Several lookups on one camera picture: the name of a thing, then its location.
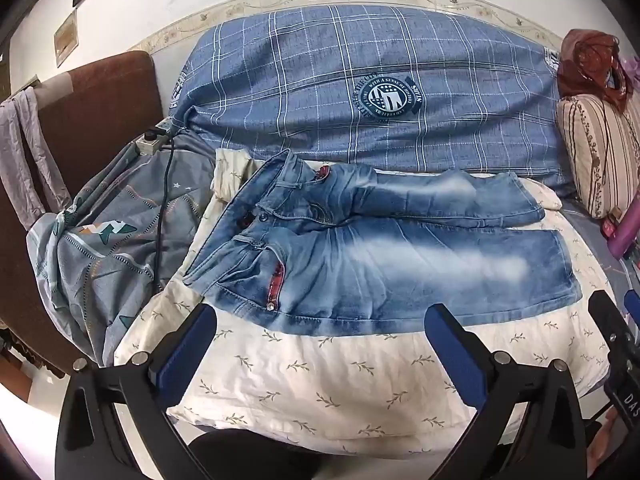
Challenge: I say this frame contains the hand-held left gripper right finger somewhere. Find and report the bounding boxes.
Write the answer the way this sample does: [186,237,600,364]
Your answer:
[424,303,589,480]

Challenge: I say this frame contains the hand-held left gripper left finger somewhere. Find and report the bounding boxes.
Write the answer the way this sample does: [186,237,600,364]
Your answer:
[55,304,218,480]

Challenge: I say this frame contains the blue denim pants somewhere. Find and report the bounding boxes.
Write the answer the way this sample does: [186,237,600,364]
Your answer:
[182,149,583,336]

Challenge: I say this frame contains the purple bottle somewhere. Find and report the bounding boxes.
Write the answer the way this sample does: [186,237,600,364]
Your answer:
[614,220,640,261]

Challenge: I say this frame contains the grey printed blanket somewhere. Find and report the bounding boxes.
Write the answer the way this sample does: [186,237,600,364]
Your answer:
[26,125,218,367]

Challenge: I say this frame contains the striped beige pillow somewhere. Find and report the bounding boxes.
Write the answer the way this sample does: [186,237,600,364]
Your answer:
[556,92,640,220]

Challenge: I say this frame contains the beige power strip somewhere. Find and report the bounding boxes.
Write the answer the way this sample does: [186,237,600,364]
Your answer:
[136,127,173,156]

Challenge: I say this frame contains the purple cloth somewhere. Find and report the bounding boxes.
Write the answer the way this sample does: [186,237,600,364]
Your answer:
[620,55,640,92]

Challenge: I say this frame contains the brown patterned scarf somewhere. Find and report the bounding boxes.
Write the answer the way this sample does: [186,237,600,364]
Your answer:
[556,27,633,113]

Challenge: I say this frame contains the grey hanging cloth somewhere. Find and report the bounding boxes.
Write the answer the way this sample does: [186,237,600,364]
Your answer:
[0,87,71,231]

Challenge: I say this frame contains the brown upholstered headboard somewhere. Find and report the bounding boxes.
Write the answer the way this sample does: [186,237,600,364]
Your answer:
[0,50,163,378]

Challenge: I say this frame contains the blue plaid blanket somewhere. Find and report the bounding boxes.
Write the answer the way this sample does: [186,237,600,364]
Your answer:
[167,4,576,196]

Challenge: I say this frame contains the black cable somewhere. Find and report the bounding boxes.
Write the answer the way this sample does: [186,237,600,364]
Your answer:
[150,132,176,291]

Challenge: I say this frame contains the small wall picture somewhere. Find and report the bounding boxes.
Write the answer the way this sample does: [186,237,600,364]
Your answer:
[53,9,80,67]

